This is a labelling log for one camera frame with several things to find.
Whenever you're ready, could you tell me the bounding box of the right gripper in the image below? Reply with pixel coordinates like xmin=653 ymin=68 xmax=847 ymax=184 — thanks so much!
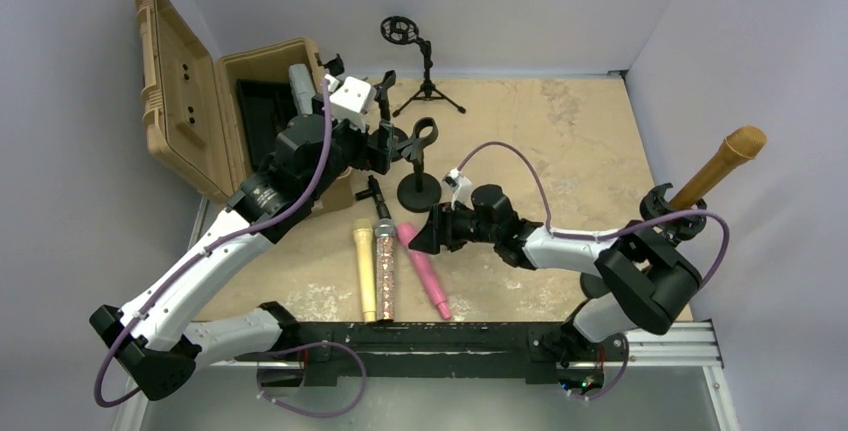
xmin=410 ymin=198 xmax=500 ymax=253

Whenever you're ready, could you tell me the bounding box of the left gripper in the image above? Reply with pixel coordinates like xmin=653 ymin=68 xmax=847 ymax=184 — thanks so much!
xmin=305 ymin=95 xmax=395 ymax=202

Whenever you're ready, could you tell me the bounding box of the pink microphone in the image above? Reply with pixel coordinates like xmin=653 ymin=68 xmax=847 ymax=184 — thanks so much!
xmin=397 ymin=222 xmax=453 ymax=320

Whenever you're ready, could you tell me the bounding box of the pink mic round-base stand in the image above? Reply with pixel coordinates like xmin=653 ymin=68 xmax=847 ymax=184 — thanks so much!
xmin=397 ymin=117 xmax=442 ymax=213

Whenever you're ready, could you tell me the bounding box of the glitter microphone with grey head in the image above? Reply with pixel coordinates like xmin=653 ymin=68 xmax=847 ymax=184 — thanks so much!
xmin=375 ymin=218 xmax=396 ymax=322

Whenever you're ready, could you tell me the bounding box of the black round-base mic stand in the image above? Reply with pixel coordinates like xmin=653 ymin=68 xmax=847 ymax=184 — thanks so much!
xmin=370 ymin=70 xmax=408 ymax=158

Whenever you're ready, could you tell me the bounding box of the cream beige microphone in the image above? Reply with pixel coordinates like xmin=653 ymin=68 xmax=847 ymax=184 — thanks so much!
xmin=352 ymin=219 xmax=377 ymax=323

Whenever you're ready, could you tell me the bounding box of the black tripod mic stand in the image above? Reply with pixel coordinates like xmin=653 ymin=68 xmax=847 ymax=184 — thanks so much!
xmin=380 ymin=16 xmax=467 ymax=117

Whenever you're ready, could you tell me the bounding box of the gold mic shock-mount stand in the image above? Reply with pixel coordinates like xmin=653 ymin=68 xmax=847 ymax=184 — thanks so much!
xmin=579 ymin=182 xmax=708 ymax=300

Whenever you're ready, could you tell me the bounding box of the gold microphone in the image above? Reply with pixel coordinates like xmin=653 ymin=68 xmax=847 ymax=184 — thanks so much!
xmin=670 ymin=125 xmax=768 ymax=210

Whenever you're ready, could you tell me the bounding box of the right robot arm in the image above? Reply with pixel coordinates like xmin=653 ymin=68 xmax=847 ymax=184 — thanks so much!
xmin=409 ymin=184 xmax=705 ymax=361

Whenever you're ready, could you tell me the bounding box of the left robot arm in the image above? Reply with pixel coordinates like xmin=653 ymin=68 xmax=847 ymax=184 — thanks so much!
xmin=89 ymin=114 xmax=409 ymax=401

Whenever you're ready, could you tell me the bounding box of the black mic clip adapter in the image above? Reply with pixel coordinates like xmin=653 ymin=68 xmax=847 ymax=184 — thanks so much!
xmin=354 ymin=175 xmax=392 ymax=220

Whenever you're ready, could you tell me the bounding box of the grey plastic tool case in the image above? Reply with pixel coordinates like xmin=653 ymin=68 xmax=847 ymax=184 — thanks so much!
xmin=288 ymin=63 xmax=316 ymax=116

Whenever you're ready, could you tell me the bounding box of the black tray in case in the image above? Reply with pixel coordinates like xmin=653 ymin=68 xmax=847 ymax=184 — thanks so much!
xmin=236 ymin=79 xmax=297 ymax=170

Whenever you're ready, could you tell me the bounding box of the tan hard equipment case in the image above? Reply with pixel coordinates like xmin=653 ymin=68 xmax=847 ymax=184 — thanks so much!
xmin=135 ymin=0 xmax=325 ymax=205

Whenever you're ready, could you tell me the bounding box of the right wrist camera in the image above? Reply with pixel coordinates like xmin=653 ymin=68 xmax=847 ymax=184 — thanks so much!
xmin=442 ymin=168 xmax=474 ymax=209

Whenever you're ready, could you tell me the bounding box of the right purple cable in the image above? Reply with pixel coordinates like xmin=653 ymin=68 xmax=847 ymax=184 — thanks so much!
xmin=455 ymin=141 xmax=731 ymax=297

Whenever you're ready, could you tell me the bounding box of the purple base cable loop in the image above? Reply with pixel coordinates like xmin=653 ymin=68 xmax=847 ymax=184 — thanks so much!
xmin=255 ymin=337 xmax=372 ymax=420

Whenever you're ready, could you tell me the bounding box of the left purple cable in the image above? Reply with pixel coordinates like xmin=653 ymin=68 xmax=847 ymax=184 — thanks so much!
xmin=92 ymin=80 xmax=335 ymax=411

